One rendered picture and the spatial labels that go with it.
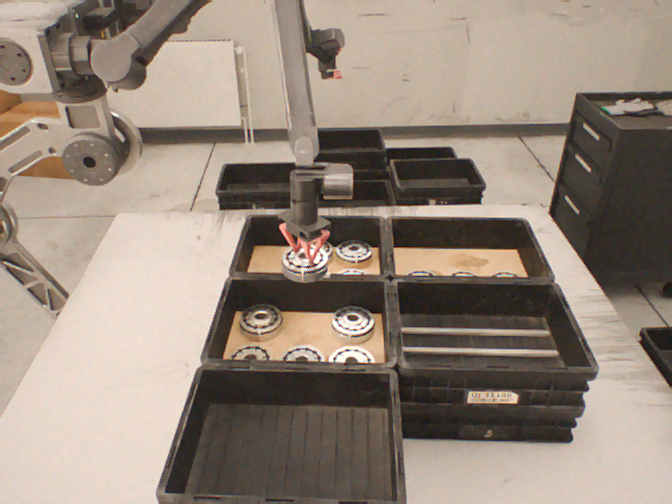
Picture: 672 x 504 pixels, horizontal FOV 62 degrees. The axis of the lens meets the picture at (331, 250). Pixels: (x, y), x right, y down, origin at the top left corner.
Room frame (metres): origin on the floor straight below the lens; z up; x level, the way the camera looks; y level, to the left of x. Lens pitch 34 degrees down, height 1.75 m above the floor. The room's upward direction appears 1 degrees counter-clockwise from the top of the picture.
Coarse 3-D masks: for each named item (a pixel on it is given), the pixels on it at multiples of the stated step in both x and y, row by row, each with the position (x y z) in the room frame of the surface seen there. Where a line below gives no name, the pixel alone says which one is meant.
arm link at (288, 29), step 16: (272, 0) 1.18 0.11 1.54; (288, 0) 1.18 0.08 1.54; (272, 16) 1.18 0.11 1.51; (288, 16) 1.16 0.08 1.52; (288, 32) 1.15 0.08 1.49; (288, 48) 1.13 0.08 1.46; (304, 48) 1.15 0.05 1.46; (288, 64) 1.12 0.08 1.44; (304, 64) 1.12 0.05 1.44; (288, 80) 1.11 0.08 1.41; (304, 80) 1.11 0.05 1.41; (288, 96) 1.09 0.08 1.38; (304, 96) 1.09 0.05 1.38; (288, 112) 1.07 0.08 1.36; (304, 112) 1.07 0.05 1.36; (288, 128) 1.06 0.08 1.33; (304, 128) 1.06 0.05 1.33
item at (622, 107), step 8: (616, 104) 2.43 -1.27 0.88; (624, 104) 2.42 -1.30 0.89; (632, 104) 2.41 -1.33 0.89; (640, 104) 2.42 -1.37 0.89; (648, 104) 2.40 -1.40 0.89; (608, 112) 2.36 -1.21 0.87; (616, 112) 2.36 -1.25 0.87; (624, 112) 2.36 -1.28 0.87; (632, 112) 2.34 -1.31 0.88; (640, 112) 2.34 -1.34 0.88; (648, 112) 2.35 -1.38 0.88; (656, 112) 2.35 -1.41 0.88
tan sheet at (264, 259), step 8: (256, 248) 1.39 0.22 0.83; (264, 248) 1.39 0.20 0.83; (272, 248) 1.39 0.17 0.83; (280, 248) 1.39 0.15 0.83; (288, 248) 1.39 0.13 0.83; (376, 248) 1.38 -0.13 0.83; (256, 256) 1.34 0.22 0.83; (264, 256) 1.34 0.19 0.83; (272, 256) 1.34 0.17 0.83; (280, 256) 1.34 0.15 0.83; (376, 256) 1.34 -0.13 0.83; (256, 264) 1.30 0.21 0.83; (264, 264) 1.30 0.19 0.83; (272, 264) 1.30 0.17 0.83; (280, 264) 1.30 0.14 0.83; (328, 264) 1.30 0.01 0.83; (336, 264) 1.30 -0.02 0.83; (376, 264) 1.30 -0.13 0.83; (256, 272) 1.27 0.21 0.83; (264, 272) 1.27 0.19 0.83; (272, 272) 1.27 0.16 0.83; (280, 272) 1.27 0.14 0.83; (336, 272) 1.26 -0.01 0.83; (368, 272) 1.26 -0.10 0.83; (376, 272) 1.26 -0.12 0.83
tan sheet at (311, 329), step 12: (240, 312) 1.10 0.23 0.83; (288, 312) 1.09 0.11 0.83; (300, 312) 1.09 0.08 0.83; (288, 324) 1.05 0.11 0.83; (300, 324) 1.05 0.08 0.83; (312, 324) 1.05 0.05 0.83; (324, 324) 1.05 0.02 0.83; (240, 336) 1.01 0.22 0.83; (288, 336) 1.00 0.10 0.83; (300, 336) 1.00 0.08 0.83; (312, 336) 1.00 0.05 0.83; (324, 336) 1.00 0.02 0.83; (372, 336) 1.00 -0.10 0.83; (228, 348) 0.97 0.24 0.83; (276, 348) 0.96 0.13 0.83; (288, 348) 0.96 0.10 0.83; (324, 348) 0.96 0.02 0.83; (336, 348) 0.96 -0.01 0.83; (372, 348) 0.96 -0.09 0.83; (384, 360) 0.92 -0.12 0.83
